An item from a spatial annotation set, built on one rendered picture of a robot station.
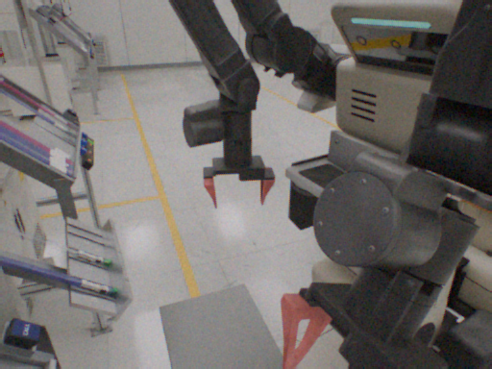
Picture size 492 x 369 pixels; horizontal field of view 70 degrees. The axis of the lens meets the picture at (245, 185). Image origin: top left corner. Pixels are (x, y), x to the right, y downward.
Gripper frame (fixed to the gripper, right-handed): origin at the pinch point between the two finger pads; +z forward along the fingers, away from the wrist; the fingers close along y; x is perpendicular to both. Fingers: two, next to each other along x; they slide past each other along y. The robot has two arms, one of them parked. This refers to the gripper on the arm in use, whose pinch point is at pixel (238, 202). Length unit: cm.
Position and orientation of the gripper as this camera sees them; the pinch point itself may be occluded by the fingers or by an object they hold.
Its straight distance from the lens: 74.7
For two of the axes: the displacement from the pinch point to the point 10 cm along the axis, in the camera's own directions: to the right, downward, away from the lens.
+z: 0.1, 8.9, 4.6
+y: 9.9, -0.6, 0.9
